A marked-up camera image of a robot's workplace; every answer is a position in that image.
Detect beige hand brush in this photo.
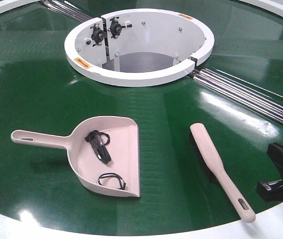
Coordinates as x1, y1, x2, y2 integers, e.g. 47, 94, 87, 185
190, 123, 256, 223

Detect thin looped black cable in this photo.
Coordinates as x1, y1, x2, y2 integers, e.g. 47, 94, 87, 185
97, 173, 127, 191

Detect beige plastic dustpan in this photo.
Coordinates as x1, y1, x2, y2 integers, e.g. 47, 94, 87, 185
10, 116, 141, 197

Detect thick black cable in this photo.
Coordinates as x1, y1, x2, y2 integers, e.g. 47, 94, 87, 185
84, 129, 112, 165

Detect white outer conveyor rim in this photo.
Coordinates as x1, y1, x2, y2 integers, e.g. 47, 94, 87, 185
0, 3, 283, 239

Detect chrome roller bars right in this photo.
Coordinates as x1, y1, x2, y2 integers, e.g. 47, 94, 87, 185
188, 68, 283, 125

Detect chrome roller bars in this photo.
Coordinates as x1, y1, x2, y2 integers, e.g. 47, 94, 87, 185
188, 68, 283, 125
39, 0, 93, 23

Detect orange warning sticker rear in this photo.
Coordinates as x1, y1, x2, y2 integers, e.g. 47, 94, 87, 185
178, 13, 193, 20

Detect orange warning sticker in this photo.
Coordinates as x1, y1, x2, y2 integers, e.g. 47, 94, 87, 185
178, 13, 193, 20
75, 57, 91, 69

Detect orange warning sticker front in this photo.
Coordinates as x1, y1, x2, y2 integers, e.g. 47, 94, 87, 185
75, 57, 91, 69

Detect chrome roller bars top left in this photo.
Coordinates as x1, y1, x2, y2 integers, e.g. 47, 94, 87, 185
39, 0, 93, 23

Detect white central conveyor ring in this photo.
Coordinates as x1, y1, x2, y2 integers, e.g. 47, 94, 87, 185
64, 7, 215, 88

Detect black bearing mount right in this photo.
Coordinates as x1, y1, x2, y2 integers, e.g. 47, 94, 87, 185
107, 16, 132, 39

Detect black bearing mount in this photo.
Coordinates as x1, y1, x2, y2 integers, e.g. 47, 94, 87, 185
91, 23, 105, 46
107, 16, 132, 39

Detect black bearing mount left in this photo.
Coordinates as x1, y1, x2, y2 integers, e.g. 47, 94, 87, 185
91, 23, 105, 46

